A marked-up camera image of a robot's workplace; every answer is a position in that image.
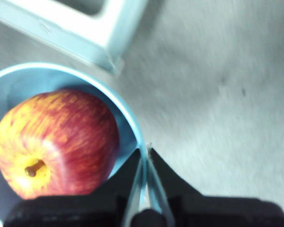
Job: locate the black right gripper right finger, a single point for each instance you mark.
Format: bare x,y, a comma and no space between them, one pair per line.
222,212

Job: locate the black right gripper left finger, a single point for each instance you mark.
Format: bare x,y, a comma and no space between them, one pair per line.
73,211

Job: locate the red yellow apple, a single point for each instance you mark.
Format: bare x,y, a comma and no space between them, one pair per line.
61,142

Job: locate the blue ribbed bowl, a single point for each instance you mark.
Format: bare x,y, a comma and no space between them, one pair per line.
61,78

